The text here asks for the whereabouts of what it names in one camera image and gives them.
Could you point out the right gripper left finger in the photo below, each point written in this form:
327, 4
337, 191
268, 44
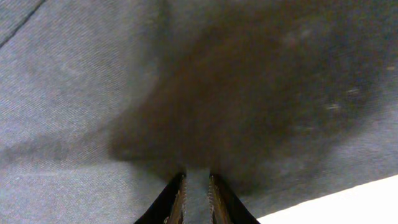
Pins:
168, 205

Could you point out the black t-shirt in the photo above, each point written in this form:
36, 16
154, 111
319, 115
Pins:
103, 103

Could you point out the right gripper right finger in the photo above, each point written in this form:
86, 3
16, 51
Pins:
225, 206

